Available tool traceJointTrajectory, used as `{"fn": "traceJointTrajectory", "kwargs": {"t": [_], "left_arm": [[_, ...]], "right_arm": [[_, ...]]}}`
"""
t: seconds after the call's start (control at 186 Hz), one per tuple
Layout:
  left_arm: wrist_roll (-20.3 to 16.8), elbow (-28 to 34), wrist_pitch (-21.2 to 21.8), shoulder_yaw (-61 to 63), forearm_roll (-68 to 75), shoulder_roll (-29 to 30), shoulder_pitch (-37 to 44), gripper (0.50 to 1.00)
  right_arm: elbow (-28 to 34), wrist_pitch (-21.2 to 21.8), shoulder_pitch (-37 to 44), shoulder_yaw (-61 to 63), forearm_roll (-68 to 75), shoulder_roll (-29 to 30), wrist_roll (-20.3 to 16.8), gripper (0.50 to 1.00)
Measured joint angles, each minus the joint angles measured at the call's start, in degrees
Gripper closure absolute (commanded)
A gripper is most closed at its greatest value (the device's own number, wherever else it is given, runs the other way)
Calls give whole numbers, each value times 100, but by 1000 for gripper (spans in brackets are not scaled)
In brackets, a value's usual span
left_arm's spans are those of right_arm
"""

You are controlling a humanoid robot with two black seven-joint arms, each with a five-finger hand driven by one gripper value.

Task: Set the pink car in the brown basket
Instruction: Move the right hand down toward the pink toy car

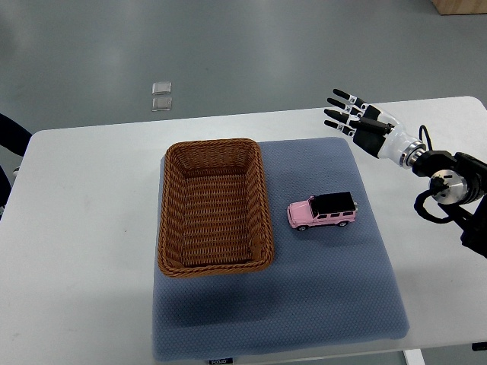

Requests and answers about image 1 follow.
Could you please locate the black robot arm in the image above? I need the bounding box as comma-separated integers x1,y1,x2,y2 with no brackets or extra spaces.
409,151,486,257

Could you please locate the lower floor socket plate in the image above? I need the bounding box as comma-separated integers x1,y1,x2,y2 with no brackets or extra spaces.
151,97,173,112

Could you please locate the pink toy car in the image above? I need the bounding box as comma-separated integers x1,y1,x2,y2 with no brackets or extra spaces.
287,192,358,232

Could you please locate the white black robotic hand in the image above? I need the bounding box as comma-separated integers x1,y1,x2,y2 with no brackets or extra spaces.
324,89,426,169

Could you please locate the upper floor socket plate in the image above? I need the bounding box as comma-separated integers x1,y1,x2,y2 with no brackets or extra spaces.
151,81,172,95

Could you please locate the wooden box corner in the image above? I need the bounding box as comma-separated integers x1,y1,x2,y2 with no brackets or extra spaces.
431,0,487,15

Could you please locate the brown wicker basket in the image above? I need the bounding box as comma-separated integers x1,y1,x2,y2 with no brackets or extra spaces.
157,138,275,278

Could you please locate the white table leg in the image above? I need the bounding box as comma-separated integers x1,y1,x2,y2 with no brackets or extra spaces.
403,349,425,365

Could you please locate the floor socket plate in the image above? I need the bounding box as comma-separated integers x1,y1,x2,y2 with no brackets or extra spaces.
151,81,172,95
151,97,173,112

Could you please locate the blue grey cushion mat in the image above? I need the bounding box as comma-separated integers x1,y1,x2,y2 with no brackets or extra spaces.
152,138,409,361

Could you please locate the black cable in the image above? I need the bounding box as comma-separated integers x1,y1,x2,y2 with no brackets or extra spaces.
419,125,435,151

